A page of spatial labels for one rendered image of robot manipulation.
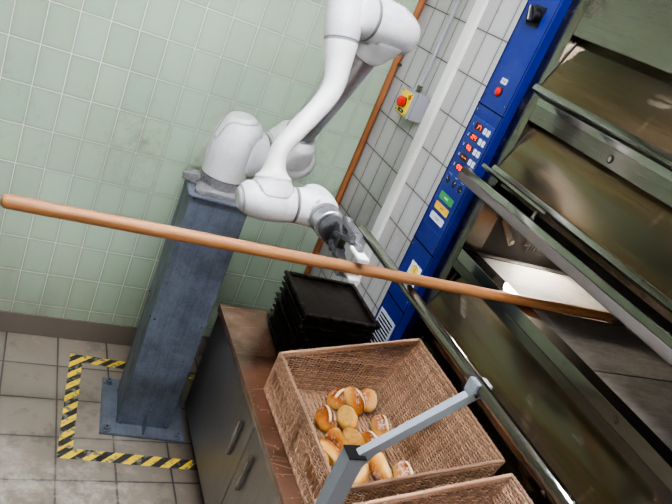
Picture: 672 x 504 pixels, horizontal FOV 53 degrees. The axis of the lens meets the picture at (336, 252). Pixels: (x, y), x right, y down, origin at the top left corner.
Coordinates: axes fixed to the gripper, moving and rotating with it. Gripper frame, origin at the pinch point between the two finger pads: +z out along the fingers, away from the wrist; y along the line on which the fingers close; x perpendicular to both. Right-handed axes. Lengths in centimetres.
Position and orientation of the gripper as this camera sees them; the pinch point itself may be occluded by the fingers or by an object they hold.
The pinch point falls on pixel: (355, 265)
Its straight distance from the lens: 166.8
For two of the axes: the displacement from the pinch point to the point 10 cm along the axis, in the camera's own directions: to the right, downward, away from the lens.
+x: -8.8, -1.9, -4.4
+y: -3.7, 8.5, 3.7
